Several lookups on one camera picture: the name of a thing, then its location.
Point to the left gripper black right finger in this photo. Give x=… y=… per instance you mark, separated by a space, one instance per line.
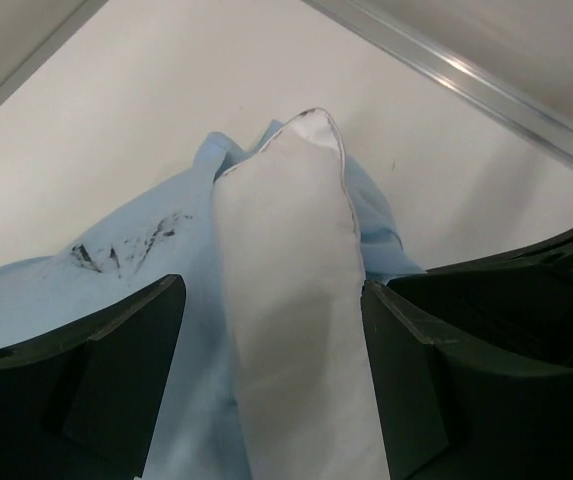
x=472 y=366

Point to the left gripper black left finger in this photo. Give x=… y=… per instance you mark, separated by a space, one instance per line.
x=82 y=401

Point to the white pillow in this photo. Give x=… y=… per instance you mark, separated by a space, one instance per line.
x=292 y=275

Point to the aluminium rail frame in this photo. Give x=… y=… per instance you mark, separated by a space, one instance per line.
x=497 y=99

